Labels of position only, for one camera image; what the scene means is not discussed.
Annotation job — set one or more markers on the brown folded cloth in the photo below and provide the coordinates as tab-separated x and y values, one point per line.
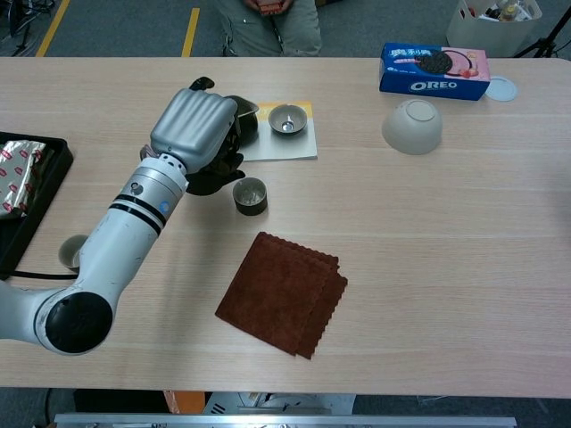
276	294

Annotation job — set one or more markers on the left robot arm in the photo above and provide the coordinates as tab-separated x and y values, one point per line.
120	241

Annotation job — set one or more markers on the blue Oreo biscuit box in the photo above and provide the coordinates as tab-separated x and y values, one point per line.
428	84

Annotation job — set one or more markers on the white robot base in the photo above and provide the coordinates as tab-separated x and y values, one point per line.
285	403

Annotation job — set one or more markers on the silver foil snack pack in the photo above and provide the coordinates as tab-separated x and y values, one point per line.
18	169

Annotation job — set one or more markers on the black tripod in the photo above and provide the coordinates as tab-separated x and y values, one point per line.
542	44

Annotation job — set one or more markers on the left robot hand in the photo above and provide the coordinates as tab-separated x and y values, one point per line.
192	125

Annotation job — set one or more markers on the black equipment stand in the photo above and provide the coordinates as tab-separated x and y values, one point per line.
15	18

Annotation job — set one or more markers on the white storage bin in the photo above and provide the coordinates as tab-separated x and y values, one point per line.
482	35

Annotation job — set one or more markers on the white and orange booklet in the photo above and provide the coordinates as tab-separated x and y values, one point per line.
285	150

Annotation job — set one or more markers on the black tray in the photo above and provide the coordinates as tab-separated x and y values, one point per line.
27	232

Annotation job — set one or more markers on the white round lid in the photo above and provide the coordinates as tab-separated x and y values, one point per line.
504	91

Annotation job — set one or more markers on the upturned white bowl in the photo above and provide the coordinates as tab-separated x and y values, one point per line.
410	134

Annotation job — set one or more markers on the aluminium rail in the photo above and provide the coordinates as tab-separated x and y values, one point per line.
267	421

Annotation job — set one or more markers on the black pouring pitcher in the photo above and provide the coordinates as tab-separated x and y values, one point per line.
250	129

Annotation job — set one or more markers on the seated person in grey trousers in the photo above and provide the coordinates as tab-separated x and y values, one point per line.
267	31

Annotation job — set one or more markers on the dark cup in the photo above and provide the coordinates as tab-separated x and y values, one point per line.
69	254
250	209

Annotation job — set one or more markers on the small grey strainer bowl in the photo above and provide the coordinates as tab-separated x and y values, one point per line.
278	119

